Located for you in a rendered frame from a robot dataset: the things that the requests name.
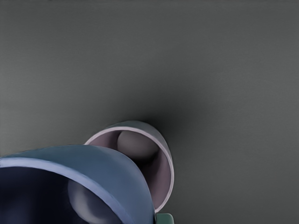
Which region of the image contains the grey cup with pink inside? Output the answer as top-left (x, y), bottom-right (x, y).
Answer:
top-left (83, 120), bottom-right (175, 212)

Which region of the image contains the blue cup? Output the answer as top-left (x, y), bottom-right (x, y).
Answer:
top-left (0, 144), bottom-right (156, 224)

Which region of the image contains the teal faceted mug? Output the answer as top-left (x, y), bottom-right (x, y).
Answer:
top-left (155, 212), bottom-right (175, 224)

